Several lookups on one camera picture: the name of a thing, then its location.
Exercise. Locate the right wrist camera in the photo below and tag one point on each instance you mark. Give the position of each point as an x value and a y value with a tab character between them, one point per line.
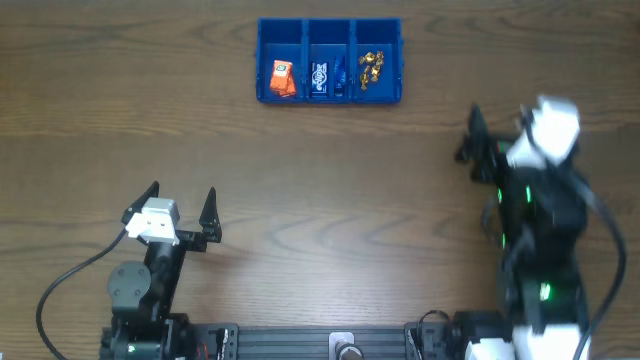
550	130

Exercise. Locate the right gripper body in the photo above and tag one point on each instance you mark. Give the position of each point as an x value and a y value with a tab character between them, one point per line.
492	165

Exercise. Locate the blue tray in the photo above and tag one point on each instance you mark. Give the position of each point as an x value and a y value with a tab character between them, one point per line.
330	35

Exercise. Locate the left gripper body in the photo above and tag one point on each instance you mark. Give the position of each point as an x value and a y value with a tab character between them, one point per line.
192	240

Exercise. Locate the blue candy pack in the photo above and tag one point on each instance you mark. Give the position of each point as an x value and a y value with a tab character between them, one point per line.
340	75
319	77

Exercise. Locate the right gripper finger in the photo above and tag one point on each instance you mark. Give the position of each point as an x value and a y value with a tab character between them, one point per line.
477	132

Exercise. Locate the mounting rail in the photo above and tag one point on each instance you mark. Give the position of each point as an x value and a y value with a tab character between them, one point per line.
290	342

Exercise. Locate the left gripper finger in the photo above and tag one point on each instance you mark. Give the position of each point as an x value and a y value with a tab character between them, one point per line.
211	220
142	200

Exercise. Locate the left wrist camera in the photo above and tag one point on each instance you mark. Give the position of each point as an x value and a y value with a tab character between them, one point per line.
155	220

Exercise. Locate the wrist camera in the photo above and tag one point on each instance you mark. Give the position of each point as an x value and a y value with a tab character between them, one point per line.
155	220
550	130

